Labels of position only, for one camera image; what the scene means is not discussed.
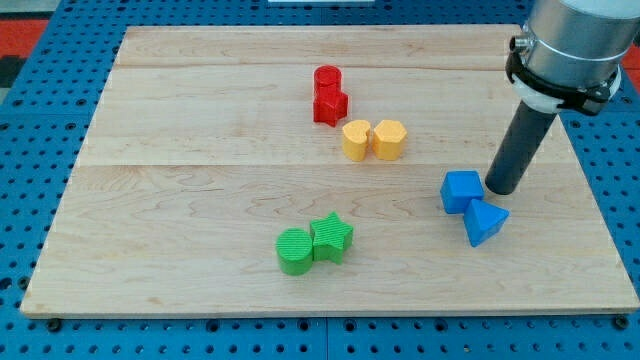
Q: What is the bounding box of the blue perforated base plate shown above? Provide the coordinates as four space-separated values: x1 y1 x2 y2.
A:
1 0 639 359

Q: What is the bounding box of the red star block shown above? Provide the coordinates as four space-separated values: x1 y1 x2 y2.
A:
313 90 349 127

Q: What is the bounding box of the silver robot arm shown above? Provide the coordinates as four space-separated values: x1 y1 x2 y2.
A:
506 0 639 116

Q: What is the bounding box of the red cylinder block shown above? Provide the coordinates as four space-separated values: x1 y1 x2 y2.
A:
313 65 342 96

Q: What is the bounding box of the yellow heart block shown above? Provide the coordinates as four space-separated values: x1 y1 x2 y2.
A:
342 120 371 162

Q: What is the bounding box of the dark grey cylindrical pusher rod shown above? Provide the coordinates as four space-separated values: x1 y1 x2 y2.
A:
485 101 556 195

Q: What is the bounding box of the light wooden board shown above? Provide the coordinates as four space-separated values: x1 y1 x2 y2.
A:
21 25 639 319

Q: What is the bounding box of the green star block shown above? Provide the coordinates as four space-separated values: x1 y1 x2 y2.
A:
310 212 354 265

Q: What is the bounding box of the green cylinder block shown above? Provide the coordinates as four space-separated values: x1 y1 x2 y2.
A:
276 228 313 276

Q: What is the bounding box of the blue cube block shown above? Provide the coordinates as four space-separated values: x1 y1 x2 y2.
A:
440 170 485 214

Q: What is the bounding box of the yellow hexagon block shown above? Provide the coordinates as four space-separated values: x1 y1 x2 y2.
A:
372 119 408 161

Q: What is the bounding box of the blue triangle block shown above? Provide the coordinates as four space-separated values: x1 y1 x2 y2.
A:
463 199 510 247

